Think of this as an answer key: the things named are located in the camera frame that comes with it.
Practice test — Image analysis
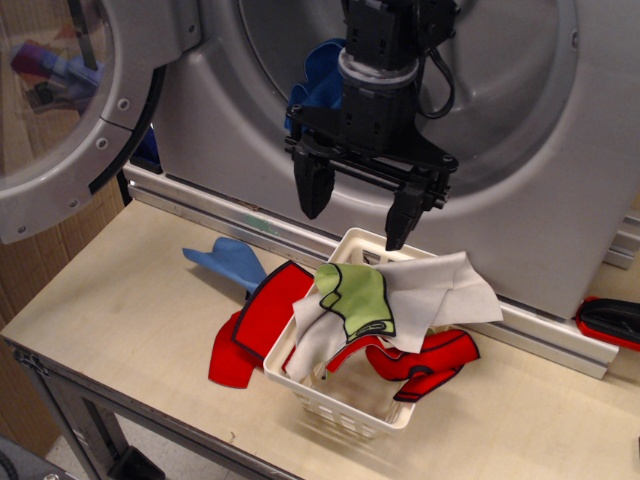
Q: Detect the light blue cloth on table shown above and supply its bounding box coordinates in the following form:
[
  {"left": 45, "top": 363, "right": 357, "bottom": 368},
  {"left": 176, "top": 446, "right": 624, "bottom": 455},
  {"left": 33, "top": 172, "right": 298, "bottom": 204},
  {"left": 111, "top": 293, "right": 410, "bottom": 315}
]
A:
[{"left": 182, "top": 237, "right": 267, "bottom": 294}]

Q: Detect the red cloth in basket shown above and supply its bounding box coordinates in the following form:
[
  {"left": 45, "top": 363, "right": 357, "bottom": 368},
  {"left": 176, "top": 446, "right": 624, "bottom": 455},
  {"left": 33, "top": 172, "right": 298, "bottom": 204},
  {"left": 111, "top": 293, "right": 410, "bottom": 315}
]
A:
[{"left": 326, "top": 329, "right": 480, "bottom": 403}]

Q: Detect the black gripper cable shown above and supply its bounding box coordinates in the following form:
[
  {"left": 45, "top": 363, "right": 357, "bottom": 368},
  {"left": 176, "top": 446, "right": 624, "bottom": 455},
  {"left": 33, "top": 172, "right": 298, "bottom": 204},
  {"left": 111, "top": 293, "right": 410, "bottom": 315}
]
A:
[{"left": 418, "top": 44, "right": 457, "bottom": 120}]

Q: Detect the cardboard box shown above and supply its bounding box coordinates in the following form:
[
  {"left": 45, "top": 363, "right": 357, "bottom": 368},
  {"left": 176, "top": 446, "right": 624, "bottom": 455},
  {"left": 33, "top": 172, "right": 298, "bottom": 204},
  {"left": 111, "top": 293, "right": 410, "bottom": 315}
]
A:
[{"left": 0, "top": 0, "right": 126, "bottom": 459}]

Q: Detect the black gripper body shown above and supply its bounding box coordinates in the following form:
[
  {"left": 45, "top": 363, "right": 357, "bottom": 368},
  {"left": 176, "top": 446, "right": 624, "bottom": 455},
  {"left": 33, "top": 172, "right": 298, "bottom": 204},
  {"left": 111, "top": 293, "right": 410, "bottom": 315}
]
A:
[{"left": 286, "top": 81, "right": 458, "bottom": 210}]

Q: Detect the metal table frame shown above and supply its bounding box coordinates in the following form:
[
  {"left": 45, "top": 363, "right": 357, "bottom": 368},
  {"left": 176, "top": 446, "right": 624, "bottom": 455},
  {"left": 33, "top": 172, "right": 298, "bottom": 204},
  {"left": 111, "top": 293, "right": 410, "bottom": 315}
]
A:
[{"left": 3, "top": 337, "right": 296, "bottom": 479}]

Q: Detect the aluminium extrusion rail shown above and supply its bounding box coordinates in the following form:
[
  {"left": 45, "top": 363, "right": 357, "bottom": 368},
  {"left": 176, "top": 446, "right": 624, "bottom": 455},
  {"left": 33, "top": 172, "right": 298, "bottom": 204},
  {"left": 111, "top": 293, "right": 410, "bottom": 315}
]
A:
[{"left": 124, "top": 164, "right": 620, "bottom": 379}]

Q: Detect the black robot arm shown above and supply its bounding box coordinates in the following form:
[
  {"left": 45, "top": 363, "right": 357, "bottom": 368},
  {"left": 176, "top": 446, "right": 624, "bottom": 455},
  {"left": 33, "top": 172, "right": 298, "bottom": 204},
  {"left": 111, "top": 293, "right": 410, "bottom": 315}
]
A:
[{"left": 286, "top": 1, "right": 459, "bottom": 251}]

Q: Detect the grey toy washing machine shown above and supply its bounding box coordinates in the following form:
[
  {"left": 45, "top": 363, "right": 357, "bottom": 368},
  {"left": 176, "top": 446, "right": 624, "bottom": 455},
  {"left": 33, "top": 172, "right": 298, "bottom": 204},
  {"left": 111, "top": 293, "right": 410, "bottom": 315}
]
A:
[{"left": 154, "top": 1, "right": 639, "bottom": 317}]

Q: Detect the round transparent machine door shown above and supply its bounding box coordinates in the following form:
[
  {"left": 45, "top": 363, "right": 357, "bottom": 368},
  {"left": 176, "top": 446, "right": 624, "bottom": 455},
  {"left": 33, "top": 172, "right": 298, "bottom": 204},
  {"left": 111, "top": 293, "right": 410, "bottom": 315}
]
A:
[{"left": 1, "top": 1, "right": 201, "bottom": 244}]

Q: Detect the dark blue cloth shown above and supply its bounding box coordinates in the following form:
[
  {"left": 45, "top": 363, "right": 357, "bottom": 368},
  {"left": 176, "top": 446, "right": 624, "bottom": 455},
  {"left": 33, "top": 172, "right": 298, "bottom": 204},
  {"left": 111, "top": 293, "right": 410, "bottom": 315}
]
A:
[{"left": 288, "top": 38, "right": 345, "bottom": 110}]

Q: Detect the green cloth with black trim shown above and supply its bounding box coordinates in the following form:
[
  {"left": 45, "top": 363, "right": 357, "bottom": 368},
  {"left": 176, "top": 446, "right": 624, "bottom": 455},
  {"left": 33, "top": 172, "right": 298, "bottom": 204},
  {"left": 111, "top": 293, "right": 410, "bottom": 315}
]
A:
[{"left": 315, "top": 263, "right": 397, "bottom": 343}]

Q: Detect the grey white cloth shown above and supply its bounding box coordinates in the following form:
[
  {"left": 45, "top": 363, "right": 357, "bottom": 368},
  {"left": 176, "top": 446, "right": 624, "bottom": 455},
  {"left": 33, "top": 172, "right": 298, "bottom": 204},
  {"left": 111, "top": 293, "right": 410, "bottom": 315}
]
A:
[{"left": 285, "top": 252, "right": 503, "bottom": 381}]

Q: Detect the red and black tool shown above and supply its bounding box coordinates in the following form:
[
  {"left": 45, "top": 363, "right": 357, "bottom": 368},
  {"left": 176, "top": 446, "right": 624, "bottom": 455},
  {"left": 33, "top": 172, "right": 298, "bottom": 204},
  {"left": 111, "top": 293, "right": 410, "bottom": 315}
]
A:
[{"left": 575, "top": 297, "right": 639, "bottom": 351}]

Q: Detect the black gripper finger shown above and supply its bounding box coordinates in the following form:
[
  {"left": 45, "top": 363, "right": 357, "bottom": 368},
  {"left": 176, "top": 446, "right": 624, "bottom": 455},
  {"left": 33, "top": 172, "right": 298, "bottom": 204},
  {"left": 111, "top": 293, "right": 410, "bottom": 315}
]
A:
[
  {"left": 385, "top": 185, "right": 424, "bottom": 251},
  {"left": 292, "top": 146, "right": 335, "bottom": 219}
]

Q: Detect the red cloth beside basket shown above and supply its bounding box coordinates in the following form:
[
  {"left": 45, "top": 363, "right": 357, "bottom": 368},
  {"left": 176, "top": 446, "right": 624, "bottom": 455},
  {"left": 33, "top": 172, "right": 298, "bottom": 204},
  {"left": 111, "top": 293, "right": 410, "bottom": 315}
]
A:
[{"left": 208, "top": 261, "right": 313, "bottom": 389}]

